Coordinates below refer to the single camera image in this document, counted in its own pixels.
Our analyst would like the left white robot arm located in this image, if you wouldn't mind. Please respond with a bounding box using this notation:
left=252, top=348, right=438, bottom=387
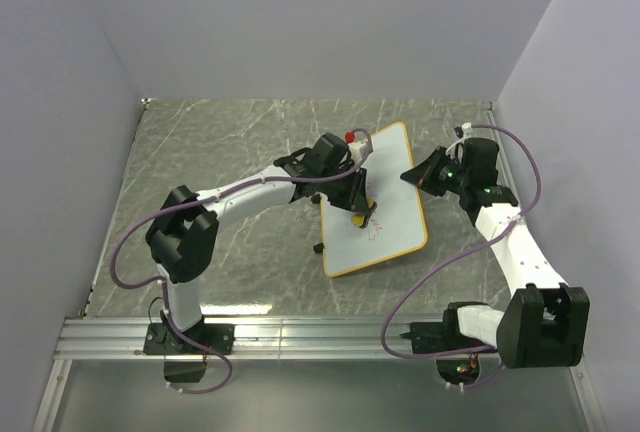
left=145, top=132, right=377, bottom=354

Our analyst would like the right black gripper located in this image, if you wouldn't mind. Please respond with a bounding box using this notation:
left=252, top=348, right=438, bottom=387
left=400, top=147, right=469, bottom=198

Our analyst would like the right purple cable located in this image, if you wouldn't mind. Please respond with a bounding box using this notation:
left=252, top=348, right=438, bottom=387
left=380, top=124, right=542, bottom=393

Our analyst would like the yellow-framed whiteboard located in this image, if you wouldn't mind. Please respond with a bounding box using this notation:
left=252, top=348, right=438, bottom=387
left=320, top=122, right=428, bottom=278

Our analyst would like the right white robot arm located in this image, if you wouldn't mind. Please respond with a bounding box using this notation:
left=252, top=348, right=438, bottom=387
left=400, top=138, right=590, bottom=369

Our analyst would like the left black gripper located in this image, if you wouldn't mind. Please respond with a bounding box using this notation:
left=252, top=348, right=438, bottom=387
left=320, top=164, right=370, bottom=216

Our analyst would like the yellow bone-shaped eraser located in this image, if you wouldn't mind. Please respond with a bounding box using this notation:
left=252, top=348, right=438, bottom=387
left=351, top=198, right=377, bottom=229

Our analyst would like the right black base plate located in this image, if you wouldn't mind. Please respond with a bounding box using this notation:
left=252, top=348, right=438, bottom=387
left=400, top=322, right=450, bottom=355

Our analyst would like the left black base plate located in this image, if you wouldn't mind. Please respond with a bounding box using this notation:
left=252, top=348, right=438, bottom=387
left=142, top=323, right=235, bottom=355

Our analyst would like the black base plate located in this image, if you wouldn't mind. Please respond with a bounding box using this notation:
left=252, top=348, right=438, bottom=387
left=400, top=322, right=450, bottom=355
left=142, top=323, right=235, bottom=355

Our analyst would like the aluminium mounting rail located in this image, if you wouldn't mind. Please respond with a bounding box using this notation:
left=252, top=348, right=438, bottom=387
left=55, top=315, right=506, bottom=362

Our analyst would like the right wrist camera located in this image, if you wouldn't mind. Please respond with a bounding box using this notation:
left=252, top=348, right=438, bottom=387
left=445, top=122, right=474, bottom=157

